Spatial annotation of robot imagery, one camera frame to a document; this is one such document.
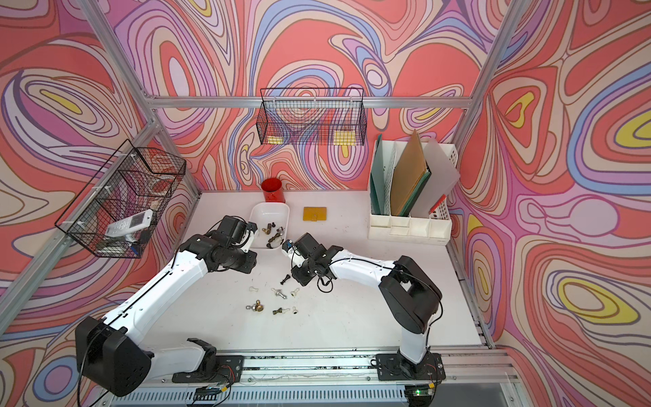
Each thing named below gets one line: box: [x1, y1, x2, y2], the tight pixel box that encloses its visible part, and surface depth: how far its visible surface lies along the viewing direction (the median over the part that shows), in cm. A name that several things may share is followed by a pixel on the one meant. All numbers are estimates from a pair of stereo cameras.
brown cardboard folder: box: [390, 128, 427, 217], surface depth 100 cm
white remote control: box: [105, 208, 154, 238], surface depth 70 cm
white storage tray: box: [248, 201, 290, 251], surface depth 108 cm
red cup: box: [261, 177, 286, 204], surface depth 111 cm
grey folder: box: [410, 138, 461, 219], surface depth 92 cm
